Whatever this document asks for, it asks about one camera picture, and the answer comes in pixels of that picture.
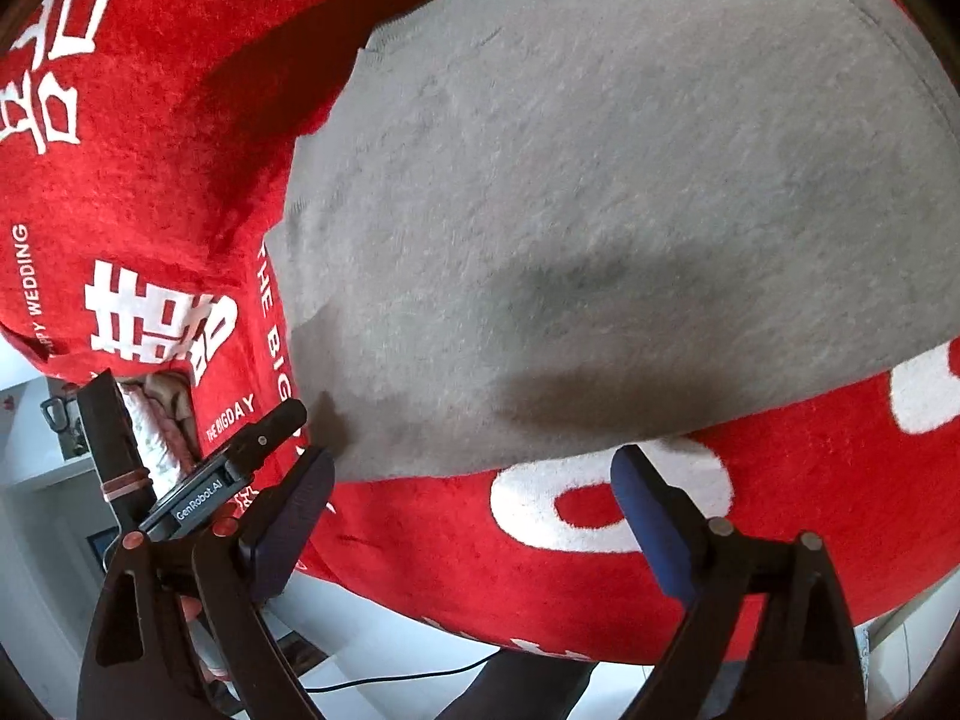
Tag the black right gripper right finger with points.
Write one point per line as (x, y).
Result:
(803, 660)

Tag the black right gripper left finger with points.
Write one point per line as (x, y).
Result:
(138, 660)

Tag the grey knitted sweater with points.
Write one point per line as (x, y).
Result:
(535, 229)

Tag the white pink patterned cloth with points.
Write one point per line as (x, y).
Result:
(163, 423)

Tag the red blanket with white print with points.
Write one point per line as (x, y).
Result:
(146, 152)

